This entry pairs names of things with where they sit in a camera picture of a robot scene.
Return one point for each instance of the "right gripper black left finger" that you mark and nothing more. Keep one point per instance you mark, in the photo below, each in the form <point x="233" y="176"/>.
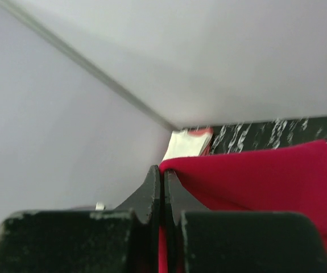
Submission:
<point x="142" y="201"/>

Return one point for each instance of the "crimson red t-shirt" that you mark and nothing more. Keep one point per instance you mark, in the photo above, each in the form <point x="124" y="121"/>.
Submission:
<point x="290" y="179"/>

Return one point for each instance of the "folded white t-shirt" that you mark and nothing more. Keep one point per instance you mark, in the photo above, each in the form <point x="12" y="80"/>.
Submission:
<point x="181" y="144"/>

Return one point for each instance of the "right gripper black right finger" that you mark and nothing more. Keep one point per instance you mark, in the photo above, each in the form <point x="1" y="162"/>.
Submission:
<point x="178" y="199"/>

